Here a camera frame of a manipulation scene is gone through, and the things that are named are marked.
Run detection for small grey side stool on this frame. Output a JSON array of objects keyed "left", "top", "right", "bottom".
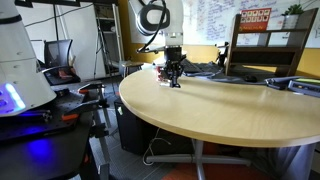
[{"left": 118, "top": 59, "right": 145, "bottom": 79}]

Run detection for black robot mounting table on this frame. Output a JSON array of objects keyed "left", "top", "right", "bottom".
[{"left": 0, "top": 85, "right": 112, "bottom": 180}]

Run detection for black mesh office chair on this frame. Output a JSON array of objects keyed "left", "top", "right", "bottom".
[{"left": 42, "top": 38, "right": 82, "bottom": 86}]

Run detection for dark wooden shelf unit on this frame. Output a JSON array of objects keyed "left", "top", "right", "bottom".
[{"left": 225, "top": 7, "right": 320, "bottom": 78}]

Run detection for black computer keyboard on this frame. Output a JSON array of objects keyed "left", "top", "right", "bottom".
[{"left": 181, "top": 59, "right": 205, "bottom": 75}]

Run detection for white cabinet panels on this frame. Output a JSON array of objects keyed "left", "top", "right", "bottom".
[{"left": 15, "top": 2, "right": 125, "bottom": 82}]

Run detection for white floor cable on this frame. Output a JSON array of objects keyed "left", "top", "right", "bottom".
[{"left": 142, "top": 127, "right": 173, "bottom": 167}]

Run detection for black tripod stand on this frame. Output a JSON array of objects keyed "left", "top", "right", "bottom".
[{"left": 92, "top": 19, "right": 117, "bottom": 80}]

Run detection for red poster with squares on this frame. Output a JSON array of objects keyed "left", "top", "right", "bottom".
[{"left": 238, "top": 7, "right": 273, "bottom": 34}]

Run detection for black computer tower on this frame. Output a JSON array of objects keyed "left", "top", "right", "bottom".
[{"left": 113, "top": 97, "right": 158, "bottom": 156}]

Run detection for grey metal table frame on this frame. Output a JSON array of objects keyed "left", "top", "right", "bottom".
[{"left": 145, "top": 138, "right": 252, "bottom": 180}]

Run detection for black computer mouse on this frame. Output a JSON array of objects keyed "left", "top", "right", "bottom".
[{"left": 244, "top": 74, "right": 259, "bottom": 84}]

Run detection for red enamel mug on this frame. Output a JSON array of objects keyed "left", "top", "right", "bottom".
[{"left": 155, "top": 64, "right": 173, "bottom": 88}]

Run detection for green potted plant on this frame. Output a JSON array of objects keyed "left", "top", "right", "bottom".
[{"left": 281, "top": 3, "right": 306, "bottom": 30}]

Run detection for black device with green screen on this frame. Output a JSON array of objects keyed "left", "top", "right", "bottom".
[{"left": 287, "top": 77, "right": 320, "bottom": 99}]

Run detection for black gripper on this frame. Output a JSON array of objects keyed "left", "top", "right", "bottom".
[{"left": 163, "top": 45, "right": 187, "bottom": 89}]

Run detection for orange handled black clamp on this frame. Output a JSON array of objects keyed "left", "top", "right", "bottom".
[
  {"left": 61, "top": 98, "right": 111, "bottom": 122},
  {"left": 76, "top": 82, "right": 106, "bottom": 96}
]

